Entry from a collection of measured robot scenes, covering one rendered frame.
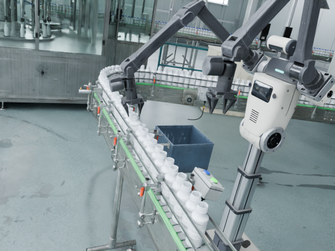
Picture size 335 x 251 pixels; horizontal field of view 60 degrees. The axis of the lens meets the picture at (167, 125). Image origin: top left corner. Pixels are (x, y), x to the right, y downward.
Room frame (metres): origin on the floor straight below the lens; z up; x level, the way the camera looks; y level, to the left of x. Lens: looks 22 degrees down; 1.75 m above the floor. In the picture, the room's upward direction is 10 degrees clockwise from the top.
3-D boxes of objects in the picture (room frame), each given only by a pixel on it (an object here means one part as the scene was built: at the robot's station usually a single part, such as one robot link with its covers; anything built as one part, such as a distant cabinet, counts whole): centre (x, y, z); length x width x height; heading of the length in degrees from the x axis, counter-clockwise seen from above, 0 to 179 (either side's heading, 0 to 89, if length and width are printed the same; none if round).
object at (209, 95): (1.10, -0.17, 1.43); 0.07 x 0.07 x 0.09; 26
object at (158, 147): (1.18, 0.02, 1.08); 0.06 x 0.06 x 0.17
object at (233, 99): (1.12, -0.20, 1.44); 0.07 x 0.07 x 0.09; 26
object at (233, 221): (1.54, -0.53, 0.49); 0.13 x 0.13 x 0.40; 27
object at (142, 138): (1.34, 0.11, 1.08); 0.06 x 0.06 x 0.17
